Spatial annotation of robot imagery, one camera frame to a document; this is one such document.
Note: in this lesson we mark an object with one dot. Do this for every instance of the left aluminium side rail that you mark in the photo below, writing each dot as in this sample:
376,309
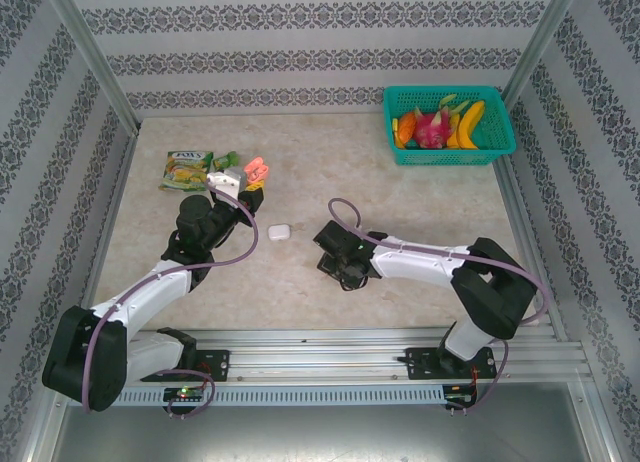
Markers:
113,207

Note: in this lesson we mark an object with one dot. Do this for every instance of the pink earbud charging case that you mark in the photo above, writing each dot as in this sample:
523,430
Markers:
257,168

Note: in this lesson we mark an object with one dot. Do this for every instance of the white earbud charging case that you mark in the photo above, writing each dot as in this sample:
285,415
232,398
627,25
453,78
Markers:
279,232

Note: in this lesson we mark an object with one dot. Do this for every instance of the green yellow candy bag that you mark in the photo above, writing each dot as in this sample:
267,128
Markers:
185,172

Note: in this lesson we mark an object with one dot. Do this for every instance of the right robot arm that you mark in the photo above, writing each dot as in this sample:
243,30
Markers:
415,262

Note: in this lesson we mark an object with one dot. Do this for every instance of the teal plastic basket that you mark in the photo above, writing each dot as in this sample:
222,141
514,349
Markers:
450,157

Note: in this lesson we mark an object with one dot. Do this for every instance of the left aluminium frame post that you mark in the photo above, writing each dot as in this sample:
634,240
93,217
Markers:
85,47

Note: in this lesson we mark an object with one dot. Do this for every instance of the yellow-green toy fruit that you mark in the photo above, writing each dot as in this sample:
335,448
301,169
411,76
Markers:
452,102

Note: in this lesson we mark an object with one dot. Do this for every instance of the yellow toy banana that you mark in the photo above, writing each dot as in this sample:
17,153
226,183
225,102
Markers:
467,127

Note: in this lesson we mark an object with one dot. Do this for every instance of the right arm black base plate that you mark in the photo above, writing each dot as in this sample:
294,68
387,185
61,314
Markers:
420,364

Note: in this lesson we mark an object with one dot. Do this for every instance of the right aluminium side rail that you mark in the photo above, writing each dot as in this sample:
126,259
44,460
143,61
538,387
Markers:
524,232

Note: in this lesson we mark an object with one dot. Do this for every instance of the pink toy dragon fruit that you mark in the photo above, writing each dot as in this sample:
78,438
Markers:
430,129

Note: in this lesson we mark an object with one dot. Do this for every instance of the right aluminium frame post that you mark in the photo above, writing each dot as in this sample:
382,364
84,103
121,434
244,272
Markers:
545,37

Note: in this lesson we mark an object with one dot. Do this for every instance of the grey metal sheet panel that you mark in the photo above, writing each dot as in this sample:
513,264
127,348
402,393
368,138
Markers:
320,437

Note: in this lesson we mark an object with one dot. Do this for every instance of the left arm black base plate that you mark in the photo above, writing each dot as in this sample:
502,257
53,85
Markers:
215,364

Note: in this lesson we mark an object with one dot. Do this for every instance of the aluminium frame post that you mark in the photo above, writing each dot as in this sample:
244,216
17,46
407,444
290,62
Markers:
85,47
545,37

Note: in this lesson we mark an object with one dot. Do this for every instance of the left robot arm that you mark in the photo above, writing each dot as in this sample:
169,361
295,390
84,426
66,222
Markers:
145,292

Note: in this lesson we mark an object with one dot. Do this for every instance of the aluminium side rail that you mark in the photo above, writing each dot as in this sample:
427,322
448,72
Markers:
524,232
113,207

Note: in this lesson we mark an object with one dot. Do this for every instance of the orange toy fruit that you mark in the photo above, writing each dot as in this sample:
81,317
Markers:
405,127

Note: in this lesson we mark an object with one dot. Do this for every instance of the small green candy packet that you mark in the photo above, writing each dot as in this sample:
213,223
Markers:
225,160

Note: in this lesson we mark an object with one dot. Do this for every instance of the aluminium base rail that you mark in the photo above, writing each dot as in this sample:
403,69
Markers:
320,357

